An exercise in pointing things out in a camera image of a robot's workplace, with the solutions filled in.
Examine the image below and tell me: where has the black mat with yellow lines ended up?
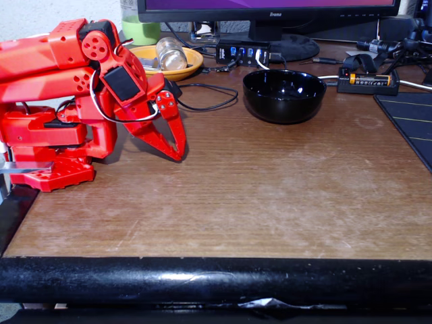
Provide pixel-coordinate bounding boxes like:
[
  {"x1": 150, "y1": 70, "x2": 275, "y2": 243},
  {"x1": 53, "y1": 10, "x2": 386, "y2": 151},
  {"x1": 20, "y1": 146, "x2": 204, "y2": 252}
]
[{"x1": 373, "y1": 92, "x2": 432, "y2": 173}]

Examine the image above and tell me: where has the white usb cable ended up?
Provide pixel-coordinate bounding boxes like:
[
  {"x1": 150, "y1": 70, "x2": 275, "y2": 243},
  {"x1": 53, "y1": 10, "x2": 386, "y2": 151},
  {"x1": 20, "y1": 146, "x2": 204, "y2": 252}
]
[{"x1": 255, "y1": 49, "x2": 340, "y2": 82}]

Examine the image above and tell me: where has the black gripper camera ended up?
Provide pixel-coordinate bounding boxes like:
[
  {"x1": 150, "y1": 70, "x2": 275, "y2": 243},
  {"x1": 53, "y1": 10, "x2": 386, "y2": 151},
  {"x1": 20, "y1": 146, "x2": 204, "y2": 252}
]
[{"x1": 163, "y1": 78, "x2": 184, "y2": 101}]

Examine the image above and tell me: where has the black table edge bar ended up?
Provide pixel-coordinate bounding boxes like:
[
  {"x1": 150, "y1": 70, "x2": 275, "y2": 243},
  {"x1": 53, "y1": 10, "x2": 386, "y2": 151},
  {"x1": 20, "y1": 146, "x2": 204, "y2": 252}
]
[{"x1": 0, "y1": 256, "x2": 432, "y2": 304}]

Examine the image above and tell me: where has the black flashlight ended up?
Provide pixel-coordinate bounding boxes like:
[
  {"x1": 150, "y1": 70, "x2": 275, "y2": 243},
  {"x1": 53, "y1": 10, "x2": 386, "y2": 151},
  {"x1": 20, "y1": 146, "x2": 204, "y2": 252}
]
[{"x1": 356, "y1": 36, "x2": 406, "y2": 55}]

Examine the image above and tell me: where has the black strap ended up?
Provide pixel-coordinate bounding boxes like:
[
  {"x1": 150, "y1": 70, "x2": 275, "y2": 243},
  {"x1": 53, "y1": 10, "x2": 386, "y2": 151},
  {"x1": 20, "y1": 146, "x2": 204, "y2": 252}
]
[{"x1": 343, "y1": 53, "x2": 389, "y2": 74}]

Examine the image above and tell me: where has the black glossy bowl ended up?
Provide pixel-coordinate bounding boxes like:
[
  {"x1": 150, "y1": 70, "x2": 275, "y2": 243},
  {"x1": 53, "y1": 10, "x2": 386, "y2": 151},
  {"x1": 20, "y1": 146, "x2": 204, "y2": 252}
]
[{"x1": 242, "y1": 69, "x2": 327, "y2": 125}]

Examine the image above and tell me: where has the black audio plug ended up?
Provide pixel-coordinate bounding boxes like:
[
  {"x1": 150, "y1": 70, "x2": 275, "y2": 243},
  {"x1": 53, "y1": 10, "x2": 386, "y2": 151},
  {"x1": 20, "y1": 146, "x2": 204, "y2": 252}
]
[{"x1": 298, "y1": 56, "x2": 344, "y2": 65}]

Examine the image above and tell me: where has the black battery charger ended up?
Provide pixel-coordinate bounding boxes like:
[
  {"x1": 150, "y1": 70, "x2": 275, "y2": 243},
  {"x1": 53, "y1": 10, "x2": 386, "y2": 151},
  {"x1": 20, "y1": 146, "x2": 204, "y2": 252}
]
[{"x1": 336, "y1": 66, "x2": 400, "y2": 97}]

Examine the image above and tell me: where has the white servo wire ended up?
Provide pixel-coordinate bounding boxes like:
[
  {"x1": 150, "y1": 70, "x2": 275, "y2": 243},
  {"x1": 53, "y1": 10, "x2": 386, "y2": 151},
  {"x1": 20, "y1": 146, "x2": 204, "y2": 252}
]
[{"x1": 89, "y1": 38, "x2": 160, "y2": 124}]

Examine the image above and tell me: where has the yellow ceramic dish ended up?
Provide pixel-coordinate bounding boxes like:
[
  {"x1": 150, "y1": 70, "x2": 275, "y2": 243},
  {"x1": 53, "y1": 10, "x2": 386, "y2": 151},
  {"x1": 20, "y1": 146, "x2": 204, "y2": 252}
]
[{"x1": 129, "y1": 45, "x2": 205, "y2": 82}]

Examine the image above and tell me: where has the yellow and black battery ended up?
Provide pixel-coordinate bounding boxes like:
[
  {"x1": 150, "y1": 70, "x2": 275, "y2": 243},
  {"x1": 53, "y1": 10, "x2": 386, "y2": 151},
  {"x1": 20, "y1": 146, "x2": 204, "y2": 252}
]
[{"x1": 349, "y1": 73, "x2": 392, "y2": 86}]

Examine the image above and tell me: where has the black usb hub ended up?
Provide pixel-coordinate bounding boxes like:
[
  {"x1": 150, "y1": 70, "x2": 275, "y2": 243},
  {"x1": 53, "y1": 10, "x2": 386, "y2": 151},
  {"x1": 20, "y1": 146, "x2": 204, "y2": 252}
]
[{"x1": 215, "y1": 39, "x2": 271, "y2": 68}]

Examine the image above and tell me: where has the clear glass jar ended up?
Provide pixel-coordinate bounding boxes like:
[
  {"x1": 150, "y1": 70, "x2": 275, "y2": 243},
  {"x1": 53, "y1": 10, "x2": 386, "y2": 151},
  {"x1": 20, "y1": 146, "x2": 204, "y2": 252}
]
[{"x1": 155, "y1": 36, "x2": 188, "y2": 72}]

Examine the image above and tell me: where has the white charger cable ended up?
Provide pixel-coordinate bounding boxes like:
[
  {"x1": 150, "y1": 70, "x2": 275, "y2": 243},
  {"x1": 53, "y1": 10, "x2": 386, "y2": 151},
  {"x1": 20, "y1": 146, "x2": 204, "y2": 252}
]
[{"x1": 398, "y1": 79, "x2": 432, "y2": 92}]

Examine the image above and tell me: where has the black computer monitor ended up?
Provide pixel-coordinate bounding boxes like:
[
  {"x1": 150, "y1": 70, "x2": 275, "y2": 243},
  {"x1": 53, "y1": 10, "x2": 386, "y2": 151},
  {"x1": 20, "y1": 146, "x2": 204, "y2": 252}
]
[{"x1": 137, "y1": 0, "x2": 402, "y2": 63}]

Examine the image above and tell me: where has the metal piece in dish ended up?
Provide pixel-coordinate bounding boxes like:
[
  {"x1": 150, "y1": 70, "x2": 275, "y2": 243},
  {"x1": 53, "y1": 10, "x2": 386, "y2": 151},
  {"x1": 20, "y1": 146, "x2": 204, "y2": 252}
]
[{"x1": 137, "y1": 57, "x2": 159, "y2": 71}]

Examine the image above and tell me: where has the metal table clamp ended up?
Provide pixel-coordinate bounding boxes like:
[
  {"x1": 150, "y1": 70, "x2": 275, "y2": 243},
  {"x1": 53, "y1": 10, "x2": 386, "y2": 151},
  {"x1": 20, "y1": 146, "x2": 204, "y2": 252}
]
[{"x1": 0, "y1": 161, "x2": 55, "y2": 175}]

